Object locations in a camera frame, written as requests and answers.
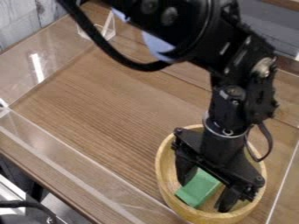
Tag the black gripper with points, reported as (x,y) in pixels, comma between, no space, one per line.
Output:
(220,154)

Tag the green rectangular block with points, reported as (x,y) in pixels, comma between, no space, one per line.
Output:
(200,189)

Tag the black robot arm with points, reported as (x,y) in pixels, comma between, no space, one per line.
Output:
(202,32)

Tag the brown wooden bowl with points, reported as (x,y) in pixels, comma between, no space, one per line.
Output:
(206,214)

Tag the clear acrylic front wall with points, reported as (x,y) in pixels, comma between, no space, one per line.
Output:
(79,180)

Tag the clear acrylic corner bracket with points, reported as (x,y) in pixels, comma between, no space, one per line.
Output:
(107,29)

